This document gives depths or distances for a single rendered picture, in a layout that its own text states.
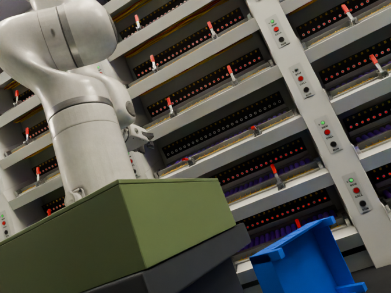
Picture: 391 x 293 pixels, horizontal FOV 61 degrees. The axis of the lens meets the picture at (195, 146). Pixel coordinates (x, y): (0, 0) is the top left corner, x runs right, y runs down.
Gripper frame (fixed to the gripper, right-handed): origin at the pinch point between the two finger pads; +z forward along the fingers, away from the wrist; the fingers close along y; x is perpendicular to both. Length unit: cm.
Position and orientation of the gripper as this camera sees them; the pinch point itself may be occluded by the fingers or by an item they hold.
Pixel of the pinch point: (145, 146)
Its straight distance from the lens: 117.7
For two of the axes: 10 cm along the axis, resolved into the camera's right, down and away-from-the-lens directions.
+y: -8.7, 4.1, 2.9
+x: 2.9, 8.8, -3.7
